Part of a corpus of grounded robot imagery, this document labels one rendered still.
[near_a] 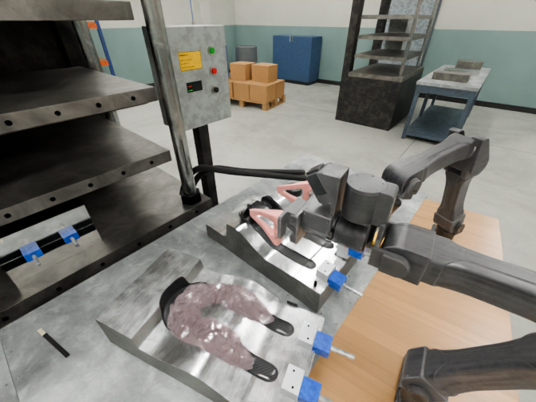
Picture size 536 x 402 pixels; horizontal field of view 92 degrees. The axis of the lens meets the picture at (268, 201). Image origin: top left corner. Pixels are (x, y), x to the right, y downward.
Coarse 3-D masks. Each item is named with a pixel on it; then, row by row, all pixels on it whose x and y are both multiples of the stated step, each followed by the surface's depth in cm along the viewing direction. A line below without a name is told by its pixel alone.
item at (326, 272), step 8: (328, 264) 75; (320, 272) 73; (328, 272) 73; (336, 272) 74; (328, 280) 73; (336, 280) 72; (344, 280) 72; (336, 288) 72; (352, 288) 71; (360, 296) 69
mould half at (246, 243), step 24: (240, 216) 90; (216, 240) 99; (240, 240) 86; (264, 240) 86; (288, 240) 88; (264, 264) 83; (288, 264) 79; (336, 264) 78; (288, 288) 80; (312, 288) 72
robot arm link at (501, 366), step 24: (528, 336) 38; (408, 360) 53; (432, 360) 49; (456, 360) 45; (480, 360) 42; (504, 360) 39; (528, 360) 36; (432, 384) 47; (456, 384) 45; (480, 384) 42; (504, 384) 40; (528, 384) 37
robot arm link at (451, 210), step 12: (444, 168) 78; (456, 168) 75; (468, 168) 71; (456, 180) 77; (468, 180) 76; (444, 192) 83; (456, 192) 79; (444, 204) 85; (456, 204) 83; (444, 216) 88; (456, 216) 86; (444, 228) 91
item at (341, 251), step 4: (340, 248) 79; (344, 248) 78; (348, 248) 78; (340, 252) 80; (344, 252) 79; (348, 252) 78; (352, 252) 77; (356, 252) 76; (364, 252) 77; (340, 256) 80; (344, 256) 79; (348, 256) 79; (352, 256) 78; (356, 256) 77; (360, 256) 76; (368, 256) 76
